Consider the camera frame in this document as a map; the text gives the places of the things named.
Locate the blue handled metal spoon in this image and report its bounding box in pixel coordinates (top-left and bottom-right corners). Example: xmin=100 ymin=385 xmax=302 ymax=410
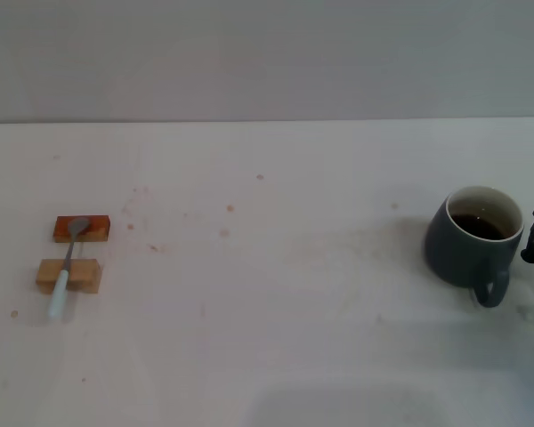
xmin=46 ymin=216 xmax=92 ymax=320

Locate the dark grey ceramic cup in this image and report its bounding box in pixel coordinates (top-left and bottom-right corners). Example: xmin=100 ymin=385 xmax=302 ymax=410
xmin=424 ymin=185 xmax=526 ymax=309

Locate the reddish brown wooden block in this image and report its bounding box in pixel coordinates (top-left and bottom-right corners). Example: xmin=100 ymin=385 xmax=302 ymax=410
xmin=53 ymin=214 xmax=113 ymax=244

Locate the light tan wooden block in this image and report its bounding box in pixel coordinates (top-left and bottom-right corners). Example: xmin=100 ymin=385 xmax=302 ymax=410
xmin=35 ymin=258 xmax=103 ymax=295

